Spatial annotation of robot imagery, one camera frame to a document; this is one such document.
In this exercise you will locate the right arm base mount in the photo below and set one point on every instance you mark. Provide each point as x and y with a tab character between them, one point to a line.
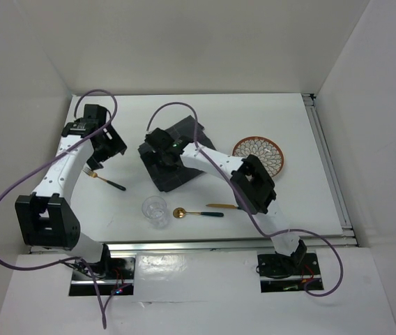
277	275

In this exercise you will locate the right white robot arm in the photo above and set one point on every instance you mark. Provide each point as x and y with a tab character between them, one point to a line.
254	191

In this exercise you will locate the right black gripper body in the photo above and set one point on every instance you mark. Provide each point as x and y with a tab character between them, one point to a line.
161	163

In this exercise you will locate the clear drinking glass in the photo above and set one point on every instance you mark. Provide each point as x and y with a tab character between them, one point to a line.
155	211

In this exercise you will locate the floral patterned plate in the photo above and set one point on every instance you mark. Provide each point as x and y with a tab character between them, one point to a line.
264	149

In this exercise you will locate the aluminium rail frame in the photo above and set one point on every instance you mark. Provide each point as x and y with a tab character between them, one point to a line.
307	191

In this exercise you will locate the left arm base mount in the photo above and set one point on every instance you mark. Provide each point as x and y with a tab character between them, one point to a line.
118	278

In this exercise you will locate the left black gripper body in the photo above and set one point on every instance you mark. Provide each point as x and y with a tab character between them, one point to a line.
108	148

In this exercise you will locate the gold knife green handle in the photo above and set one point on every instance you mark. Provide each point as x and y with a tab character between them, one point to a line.
223	206

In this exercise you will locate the gold fork green handle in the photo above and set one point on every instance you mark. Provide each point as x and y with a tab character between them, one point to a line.
94	175

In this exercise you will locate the dark grey checked cloth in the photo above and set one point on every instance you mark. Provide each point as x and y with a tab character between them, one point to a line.
168	180

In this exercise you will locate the gold spoon green handle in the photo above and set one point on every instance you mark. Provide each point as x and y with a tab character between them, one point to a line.
180	212

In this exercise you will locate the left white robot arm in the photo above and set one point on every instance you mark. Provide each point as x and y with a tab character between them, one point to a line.
45	216

